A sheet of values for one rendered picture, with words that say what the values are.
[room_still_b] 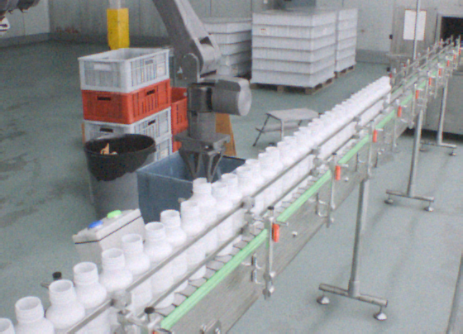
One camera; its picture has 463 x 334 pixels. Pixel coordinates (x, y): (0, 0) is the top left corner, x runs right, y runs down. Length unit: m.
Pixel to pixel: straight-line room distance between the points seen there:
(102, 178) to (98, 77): 0.81
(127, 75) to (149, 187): 1.76
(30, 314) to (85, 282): 0.12
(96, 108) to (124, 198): 0.81
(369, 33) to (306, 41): 3.98
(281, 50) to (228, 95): 6.93
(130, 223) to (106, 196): 2.11
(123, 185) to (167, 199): 1.35
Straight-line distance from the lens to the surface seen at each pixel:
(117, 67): 3.58
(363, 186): 2.50
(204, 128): 1.04
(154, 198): 1.89
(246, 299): 1.31
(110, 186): 3.20
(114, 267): 0.89
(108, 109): 3.70
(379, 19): 11.51
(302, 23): 7.77
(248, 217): 1.21
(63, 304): 0.82
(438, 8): 5.75
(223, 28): 8.42
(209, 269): 1.16
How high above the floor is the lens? 1.59
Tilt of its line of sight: 19 degrees down
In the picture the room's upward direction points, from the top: straight up
